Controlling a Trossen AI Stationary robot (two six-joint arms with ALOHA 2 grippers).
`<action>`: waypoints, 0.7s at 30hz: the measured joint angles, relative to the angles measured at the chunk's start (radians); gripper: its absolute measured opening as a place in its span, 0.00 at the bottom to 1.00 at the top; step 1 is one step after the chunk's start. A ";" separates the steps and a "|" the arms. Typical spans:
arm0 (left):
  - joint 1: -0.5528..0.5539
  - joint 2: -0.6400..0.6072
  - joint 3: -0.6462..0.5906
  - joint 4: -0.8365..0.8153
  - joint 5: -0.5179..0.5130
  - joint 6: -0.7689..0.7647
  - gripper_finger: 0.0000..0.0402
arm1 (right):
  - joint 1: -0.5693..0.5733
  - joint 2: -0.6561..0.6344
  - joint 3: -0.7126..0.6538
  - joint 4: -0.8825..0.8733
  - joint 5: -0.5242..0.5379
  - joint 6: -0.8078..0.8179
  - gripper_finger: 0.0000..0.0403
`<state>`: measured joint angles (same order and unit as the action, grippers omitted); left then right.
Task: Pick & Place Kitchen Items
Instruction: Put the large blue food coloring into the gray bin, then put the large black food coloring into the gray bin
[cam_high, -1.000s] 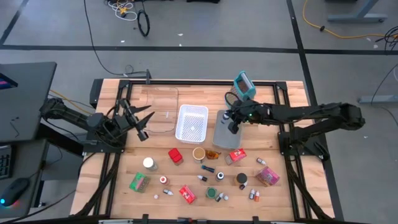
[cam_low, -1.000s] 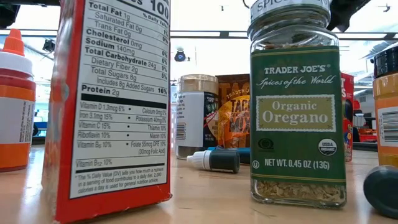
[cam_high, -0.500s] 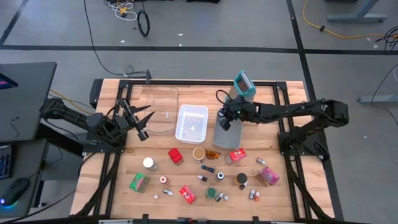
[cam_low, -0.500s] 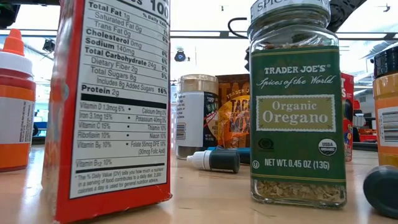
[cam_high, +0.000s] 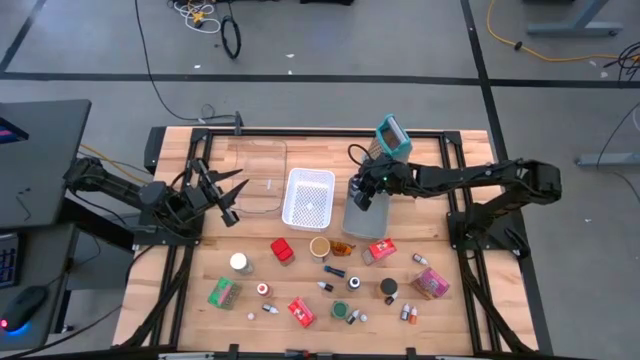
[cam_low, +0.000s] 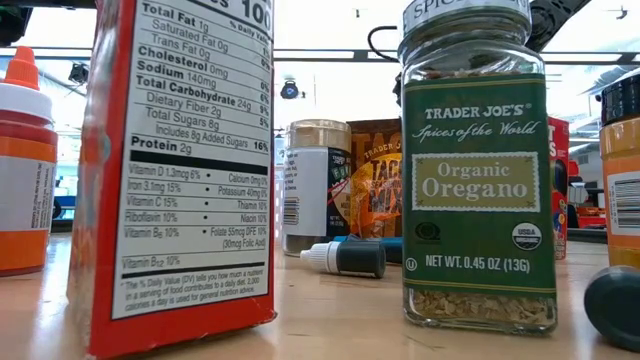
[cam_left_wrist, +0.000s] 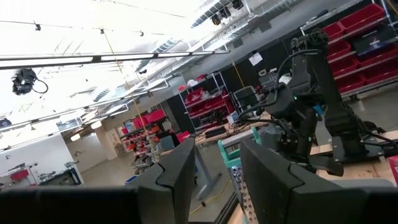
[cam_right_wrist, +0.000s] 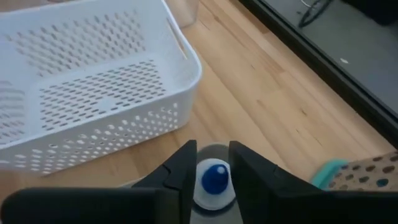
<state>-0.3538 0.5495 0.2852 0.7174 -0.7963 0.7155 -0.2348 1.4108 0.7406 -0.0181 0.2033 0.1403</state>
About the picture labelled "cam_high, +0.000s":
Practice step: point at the blue dropper bottle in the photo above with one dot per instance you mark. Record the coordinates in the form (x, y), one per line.
(334, 271)

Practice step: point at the black-capped small bottle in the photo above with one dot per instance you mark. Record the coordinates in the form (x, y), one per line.
(353, 283)

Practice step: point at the clear plastic tray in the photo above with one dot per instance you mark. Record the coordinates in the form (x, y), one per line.
(260, 165)

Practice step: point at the white-lid spice jar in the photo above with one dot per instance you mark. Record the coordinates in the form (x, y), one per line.
(238, 261)

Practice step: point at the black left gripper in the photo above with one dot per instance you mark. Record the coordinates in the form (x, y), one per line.
(212, 192)

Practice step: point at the red-capped small bottle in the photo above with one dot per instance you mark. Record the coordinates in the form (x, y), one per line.
(263, 289)

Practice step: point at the orange dropper bottle white cap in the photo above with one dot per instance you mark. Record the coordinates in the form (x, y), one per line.
(413, 316)

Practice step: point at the red Froot Loops cereal box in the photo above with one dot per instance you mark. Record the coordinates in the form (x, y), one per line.
(381, 249)

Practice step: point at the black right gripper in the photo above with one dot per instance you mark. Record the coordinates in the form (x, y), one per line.
(387, 175)

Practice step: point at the green-lid spice jar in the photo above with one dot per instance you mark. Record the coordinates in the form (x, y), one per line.
(340, 309)

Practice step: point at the pink Raisin Bran cereal box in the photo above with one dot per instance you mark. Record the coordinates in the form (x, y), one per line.
(431, 281)

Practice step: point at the black-lid spice jar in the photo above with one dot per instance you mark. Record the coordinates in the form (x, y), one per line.
(388, 286)

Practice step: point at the black clamp post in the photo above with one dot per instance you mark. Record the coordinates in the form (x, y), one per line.
(238, 125)

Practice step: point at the orange taco seasoning packet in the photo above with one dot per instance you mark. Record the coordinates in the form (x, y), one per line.
(341, 248)

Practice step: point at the black aluminium table frame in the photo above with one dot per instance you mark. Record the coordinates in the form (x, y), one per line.
(325, 133)

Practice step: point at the black keyboard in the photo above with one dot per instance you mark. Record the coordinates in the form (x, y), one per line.
(9, 260)

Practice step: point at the green mini cereal box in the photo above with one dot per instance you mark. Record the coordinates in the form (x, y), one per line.
(223, 292)

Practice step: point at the computer monitor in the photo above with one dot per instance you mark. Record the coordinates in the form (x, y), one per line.
(10, 131)

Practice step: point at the white perforated plastic basket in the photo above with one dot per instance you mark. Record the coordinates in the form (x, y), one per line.
(308, 200)

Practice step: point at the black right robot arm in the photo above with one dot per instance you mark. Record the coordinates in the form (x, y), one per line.
(465, 177)

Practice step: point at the red-tipped black tool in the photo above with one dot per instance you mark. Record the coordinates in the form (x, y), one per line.
(297, 353)

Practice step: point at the tan round cup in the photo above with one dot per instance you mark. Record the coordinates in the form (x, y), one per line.
(319, 246)

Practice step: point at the red mini cereal box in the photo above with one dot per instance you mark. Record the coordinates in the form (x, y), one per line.
(301, 311)

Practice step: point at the red-lid spice jar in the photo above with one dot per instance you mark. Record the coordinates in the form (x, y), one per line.
(281, 249)

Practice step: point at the black computer mouse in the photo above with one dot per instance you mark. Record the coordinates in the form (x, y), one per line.
(22, 306)

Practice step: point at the grey plastic bin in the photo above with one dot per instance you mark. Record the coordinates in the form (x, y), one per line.
(367, 222)

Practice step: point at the grey desk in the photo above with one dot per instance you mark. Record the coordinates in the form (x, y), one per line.
(45, 260)

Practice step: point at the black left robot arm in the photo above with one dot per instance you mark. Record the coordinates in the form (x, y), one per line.
(112, 186)

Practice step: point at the black desk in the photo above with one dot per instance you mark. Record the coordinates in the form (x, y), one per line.
(45, 160)

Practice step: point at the grey desk leg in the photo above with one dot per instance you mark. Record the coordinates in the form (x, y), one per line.
(610, 159)
(575, 29)

